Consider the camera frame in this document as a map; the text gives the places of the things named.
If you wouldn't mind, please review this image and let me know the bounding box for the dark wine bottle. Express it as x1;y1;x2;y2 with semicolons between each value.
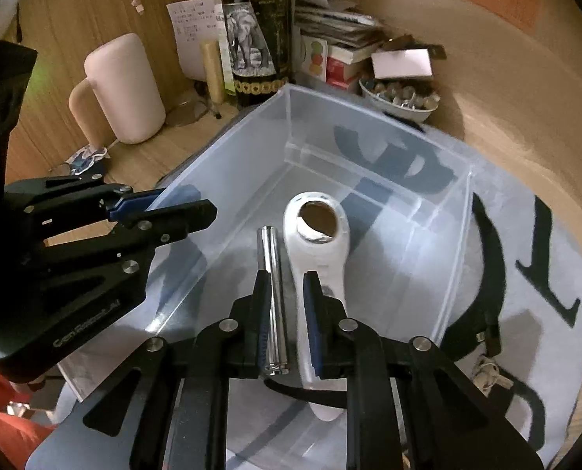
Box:
217;0;295;108

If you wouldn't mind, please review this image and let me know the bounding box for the stack of books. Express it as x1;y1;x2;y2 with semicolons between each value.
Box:
293;0;388;92

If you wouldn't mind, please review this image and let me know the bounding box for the yellow tube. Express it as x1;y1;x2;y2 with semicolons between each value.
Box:
200;40;224;105

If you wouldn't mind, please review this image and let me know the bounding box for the bunch of keys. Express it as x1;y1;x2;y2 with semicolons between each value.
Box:
470;333;510;395

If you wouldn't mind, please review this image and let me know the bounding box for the bowl of small capsules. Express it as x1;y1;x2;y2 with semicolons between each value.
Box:
358;77;441;125

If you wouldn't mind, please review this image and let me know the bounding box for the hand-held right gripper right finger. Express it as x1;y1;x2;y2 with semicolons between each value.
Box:
303;269;545;470

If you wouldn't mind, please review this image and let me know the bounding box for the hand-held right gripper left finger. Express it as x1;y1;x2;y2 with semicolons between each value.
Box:
83;269;273;470

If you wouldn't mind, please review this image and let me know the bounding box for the silver metal cylinder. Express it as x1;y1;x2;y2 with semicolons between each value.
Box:
257;225;292;378

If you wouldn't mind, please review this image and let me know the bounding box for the clear plastic storage box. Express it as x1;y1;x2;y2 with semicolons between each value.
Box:
58;83;474;470

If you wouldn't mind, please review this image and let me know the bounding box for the black hair band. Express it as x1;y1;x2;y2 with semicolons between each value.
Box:
264;377;349;410

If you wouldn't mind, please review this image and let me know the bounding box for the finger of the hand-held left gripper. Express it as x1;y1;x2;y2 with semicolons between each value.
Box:
24;199;219;316
4;176;167;222

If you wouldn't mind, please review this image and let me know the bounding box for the white handheld massager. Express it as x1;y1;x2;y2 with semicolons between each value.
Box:
282;190;352;422

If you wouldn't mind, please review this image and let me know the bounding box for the clear glass dish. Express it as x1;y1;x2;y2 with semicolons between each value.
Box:
166;100;224;129

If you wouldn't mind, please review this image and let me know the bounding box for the small cardboard box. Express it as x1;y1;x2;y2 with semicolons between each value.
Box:
369;34;446;82

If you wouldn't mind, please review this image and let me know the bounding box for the white paper note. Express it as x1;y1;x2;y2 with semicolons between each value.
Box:
167;0;224;82

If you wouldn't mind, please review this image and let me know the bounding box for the pink mug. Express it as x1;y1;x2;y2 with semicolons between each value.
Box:
68;33;167;146

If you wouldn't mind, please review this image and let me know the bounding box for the orange cloth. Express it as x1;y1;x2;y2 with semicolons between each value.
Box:
0;355;57;470

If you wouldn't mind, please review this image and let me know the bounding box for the grey printed mat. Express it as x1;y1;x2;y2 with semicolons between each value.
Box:
56;108;582;470

